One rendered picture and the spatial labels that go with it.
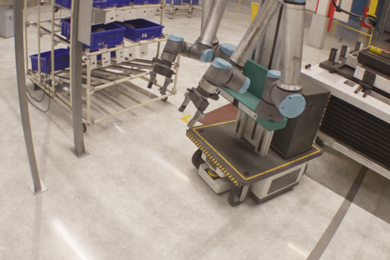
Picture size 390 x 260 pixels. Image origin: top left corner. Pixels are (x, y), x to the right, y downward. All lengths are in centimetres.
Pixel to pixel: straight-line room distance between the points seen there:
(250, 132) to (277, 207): 61
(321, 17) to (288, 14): 689
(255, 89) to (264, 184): 64
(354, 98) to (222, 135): 110
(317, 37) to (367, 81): 571
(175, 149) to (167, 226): 88
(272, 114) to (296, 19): 62
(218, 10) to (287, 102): 70
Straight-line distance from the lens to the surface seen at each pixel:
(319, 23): 843
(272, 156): 229
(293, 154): 236
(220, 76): 150
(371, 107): 247
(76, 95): 234
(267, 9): 163
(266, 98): 184
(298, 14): 153
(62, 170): 246
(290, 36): 155
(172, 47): 184
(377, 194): 310
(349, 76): 292
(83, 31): 210
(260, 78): 208
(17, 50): 180
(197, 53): 188
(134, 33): 295
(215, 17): 190
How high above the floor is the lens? 153
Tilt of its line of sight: 30 degrees down
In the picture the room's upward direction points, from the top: 8 degrees clockwise
